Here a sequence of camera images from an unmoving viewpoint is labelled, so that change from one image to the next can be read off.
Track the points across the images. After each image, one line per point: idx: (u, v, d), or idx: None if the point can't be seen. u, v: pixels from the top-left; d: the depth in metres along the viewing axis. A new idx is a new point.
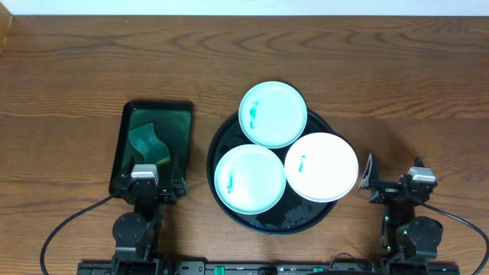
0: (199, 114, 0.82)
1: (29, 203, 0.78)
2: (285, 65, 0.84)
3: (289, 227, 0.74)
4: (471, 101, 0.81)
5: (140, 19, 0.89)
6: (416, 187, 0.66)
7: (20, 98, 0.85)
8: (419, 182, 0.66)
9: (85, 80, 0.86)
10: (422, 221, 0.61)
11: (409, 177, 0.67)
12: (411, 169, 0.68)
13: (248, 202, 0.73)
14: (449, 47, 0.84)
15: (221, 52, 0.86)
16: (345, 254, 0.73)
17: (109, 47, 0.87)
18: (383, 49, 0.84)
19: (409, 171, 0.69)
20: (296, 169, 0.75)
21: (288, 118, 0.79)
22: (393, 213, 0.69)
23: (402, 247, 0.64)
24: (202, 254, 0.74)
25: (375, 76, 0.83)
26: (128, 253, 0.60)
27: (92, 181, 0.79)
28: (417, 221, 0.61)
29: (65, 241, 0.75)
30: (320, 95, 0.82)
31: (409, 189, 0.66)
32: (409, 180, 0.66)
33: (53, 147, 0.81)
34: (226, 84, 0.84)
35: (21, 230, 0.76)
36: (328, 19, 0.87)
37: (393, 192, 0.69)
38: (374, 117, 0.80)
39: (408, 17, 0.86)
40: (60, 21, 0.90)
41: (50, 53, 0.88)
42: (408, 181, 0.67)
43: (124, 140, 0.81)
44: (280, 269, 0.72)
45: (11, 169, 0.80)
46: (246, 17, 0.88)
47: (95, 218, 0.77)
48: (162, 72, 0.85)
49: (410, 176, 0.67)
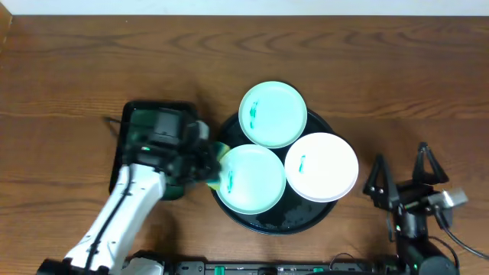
0: (199, 114, 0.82)
1: (27, 204, 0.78)
2: (285, 65, 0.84)
3: (289, 226, 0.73)
4: (471, 102, 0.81)
5: (141, 18, 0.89)
6: (446, 211, 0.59)
7: (20, 98, 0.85)
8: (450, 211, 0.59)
9: (85, 79, 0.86)
10: (438, 262, 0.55)
11: (442, 205, 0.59)
12: (443, 195, 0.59)
13: (248, 202, 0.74)
14: (449, 47, 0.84)
15: (221, 52, 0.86)
16: (345, 254, 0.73)
17: (109, 47, 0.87)
18: (383, 49, 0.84)
19: (438, 195, 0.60)
20: (296, 169, 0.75)
21: (289, 118, 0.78)
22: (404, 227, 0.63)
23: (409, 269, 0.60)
24: (202, 254, 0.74)
25: (375, 76, 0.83)
26: (169, 116, 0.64)
27: (91, 181, 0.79)
28: (432, 264, 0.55)
29: (63, 242, 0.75)
30: (320, 95, 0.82)
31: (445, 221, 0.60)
32: (442, 209, 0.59)
33: (53, 147, 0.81)
34: (226, 84, 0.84)
35: (20, 230, 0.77)
36: (328, 19, 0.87)
37: (415, 208, 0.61)
38: (374, 117, 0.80)
39: (409, 17, 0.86)
40: (59, 21, 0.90)
41: (51, 53, 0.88)
42: (442, 211, 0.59)
43: None
44: (280, 269, 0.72)
45: (11, 169, 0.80)
46: (245, 16, 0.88)
47: (92, 208, 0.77)
48: (163, 72, 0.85)
49: (445, 205, 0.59)
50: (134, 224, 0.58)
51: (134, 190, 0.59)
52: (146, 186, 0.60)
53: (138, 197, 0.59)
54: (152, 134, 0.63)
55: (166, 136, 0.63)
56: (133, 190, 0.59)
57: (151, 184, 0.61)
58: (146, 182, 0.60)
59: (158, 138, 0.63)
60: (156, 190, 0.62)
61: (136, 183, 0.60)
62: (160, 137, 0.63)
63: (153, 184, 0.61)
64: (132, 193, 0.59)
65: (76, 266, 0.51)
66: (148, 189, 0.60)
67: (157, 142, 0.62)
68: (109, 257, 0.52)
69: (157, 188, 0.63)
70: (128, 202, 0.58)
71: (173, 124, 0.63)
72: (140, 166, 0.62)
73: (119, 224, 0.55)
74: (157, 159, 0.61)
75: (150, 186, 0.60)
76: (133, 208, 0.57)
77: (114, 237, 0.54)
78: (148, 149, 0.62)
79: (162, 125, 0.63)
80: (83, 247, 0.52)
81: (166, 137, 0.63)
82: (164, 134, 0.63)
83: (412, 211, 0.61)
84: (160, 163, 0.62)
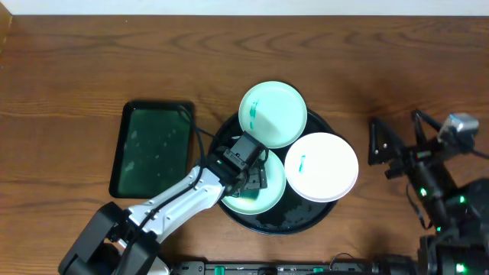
0: (199, 114, 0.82)
1: (27, 204, 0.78)
2: (284, 65, 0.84)
3: (289, 226, 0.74)
4: (471, 101, 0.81)
5: (140, 19, 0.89)
6: (463, 139, 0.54)
7: (21, 98, 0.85)
8: (464, 133, 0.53)
9: (85, 79, 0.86)
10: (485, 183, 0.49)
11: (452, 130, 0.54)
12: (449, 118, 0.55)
13: (249, 202, 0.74)
14: (449, 47, 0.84)
15: (221, 52, 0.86)
16: (346, 254, 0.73)
17: (109, 47, 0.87)
18: (383, 48, 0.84)
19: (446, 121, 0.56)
20: (296, 169, 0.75)
21: (289, 118, 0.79)
22: (425, 183, 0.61)
23: (456, 220, 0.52)
24: (202, 254, 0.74)
25: (375, 76, 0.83)
26: (246, 142, 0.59)
27: (91, 180, 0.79)
28: (480, 186, 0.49)
29: (63, 241, 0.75)
30: (320, 95, 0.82)
31: (464, 145, 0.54)
32: (455, 134, 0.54)
33: (53, 147, 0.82)
34: (226, 84, 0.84)
35: (20, 230, 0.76)
36: (328, 19, 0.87)
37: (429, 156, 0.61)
38: (375, 117, 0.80)
39: (409, 17, 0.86)
40: (59, 21, 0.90)
41: (51, 53, 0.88)
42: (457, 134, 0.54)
43: (124, 151, 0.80)
44: (280, 269, 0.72)
45: (11, 169, 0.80)
46: (245, 16, 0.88)
47: (92, 208, 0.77)
48: (162, 72, 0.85)
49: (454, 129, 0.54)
50: (183, 218, 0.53)
51: (200, 186, 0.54)
52: (211, 191, 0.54)
53: (202, 195, 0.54)
54: (226, 150, 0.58)
55: (238, 157, 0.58)
56: (199, 186, 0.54)
57: (212, 194, 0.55)
58: (212, 189, 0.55)
59: (231, 158, 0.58)
60: (211, 202, 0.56)
61: (203, 183, 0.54)
62: (232, 156, 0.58)
63: (215, 193, 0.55)
64: (197, 189, 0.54)
65: (131, 221, 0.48)
66: (212, 194, 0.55)
67: (227, 160, 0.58)
68: (160, 230, 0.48)
69: (215, 199, 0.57)
70: (193, 195, 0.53)
71: (249, 151, 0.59)
72: (209, 173, 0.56)
73: (179, 208, 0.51)
74: (224, 175, 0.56)
75: (213, 192, 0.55)
76: (193, 202, 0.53)
77: (171, 215, 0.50)
78: (219, 163, 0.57)
79: (239, 147, 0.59)
80: (143, 208, 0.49)
81: (238, 158, 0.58)
82: (237, 155, 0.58)
83: (425, 160, 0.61)
84: (225, 180, 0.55)
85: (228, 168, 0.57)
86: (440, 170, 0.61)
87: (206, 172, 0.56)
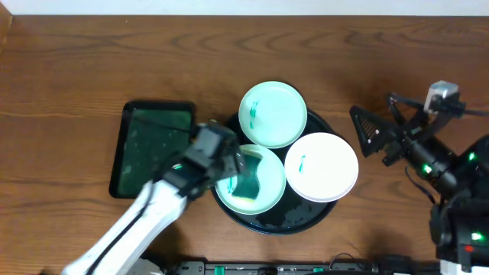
0: (199, 113, 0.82)
1: (27, 203, 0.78)
2: (284, 65, 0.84)
3: (289, 226, 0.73)
4: (471, 102, 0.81)
5: (140, 19, 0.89)
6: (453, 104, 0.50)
7: (20, 98, 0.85)
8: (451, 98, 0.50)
9: (85, 79, 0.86)
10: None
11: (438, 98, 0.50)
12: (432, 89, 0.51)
13: (248, 202, 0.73)
14: (449, 47, 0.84)
15: (221, 52, 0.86)
16: (346, 255, 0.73)
17: (109, 47, 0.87)
18: (383, 49, 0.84)
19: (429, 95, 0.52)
20: (296, 169, 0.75)
21: (289, 118, 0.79)
22: (425, 160, 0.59)
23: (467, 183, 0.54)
24: (202, 254, 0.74)
25: (375, 76, 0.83)
26: (209, 136, 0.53)
27: (91, 180, 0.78)
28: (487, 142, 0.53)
29: (63, 241, 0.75)
30: (320, 95, 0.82)
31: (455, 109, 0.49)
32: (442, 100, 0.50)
33: (53, 147, 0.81)
34: (226, 84, 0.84)
35: (19, 230, 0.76)
36: (328, 19, 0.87)
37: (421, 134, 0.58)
38: None
39: (409, 17, 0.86)
40: (59, 21, 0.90)
41: (51, 53, 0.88)
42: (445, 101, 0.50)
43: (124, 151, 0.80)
44: (280, 269, 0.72)
45: (10, 169, 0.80)
46: (245, 16, 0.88)
47: (92, 208, 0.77)
48: (162, 72, 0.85)
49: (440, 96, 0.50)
50: (145, 242, 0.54)
51: (147, 213, 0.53)
52: (161, 212, 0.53)
53: (152, 221, 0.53)
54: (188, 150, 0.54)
55: (201, 155, 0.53)
56: (147, 213, 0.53)
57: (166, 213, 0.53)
58: (163, 208, 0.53)
59: (192, 157, 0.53)
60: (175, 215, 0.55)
61: (151, 208, 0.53)
62: (195, 155, 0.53)
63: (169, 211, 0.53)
64: (146, 216, 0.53)
65: None
66: (166, 213, 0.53)
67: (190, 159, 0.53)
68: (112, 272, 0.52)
69: (176, 211, 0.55)
70: (140, 224, 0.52)
71: (211, 147, 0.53)
72: (163, 182, 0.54)
73: (128, 243, 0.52)
74: (184, 179, 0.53)
75: (166, 211, 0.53)
76: (144, 231, 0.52)
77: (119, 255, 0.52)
78: (178, 167, 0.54)
79: (201, 141, 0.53)
80: (82, 263, 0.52)
81: (198, 157, 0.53)
82: (199, 152, 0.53)
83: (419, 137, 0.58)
84: (185, 186, 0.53)
85: (189, 170, 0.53)
86: (436, 145, 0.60)
87: (162, 182, 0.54)
